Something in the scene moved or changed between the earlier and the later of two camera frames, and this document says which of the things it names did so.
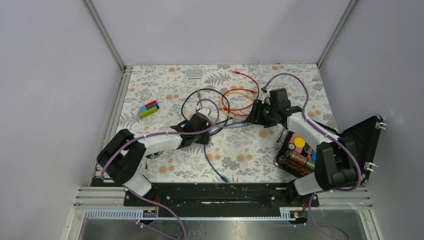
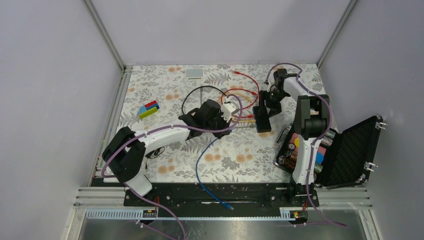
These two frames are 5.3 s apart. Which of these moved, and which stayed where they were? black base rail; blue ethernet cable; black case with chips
Moved: blue ethernet cable
Stayed: black base rail; black case with chips
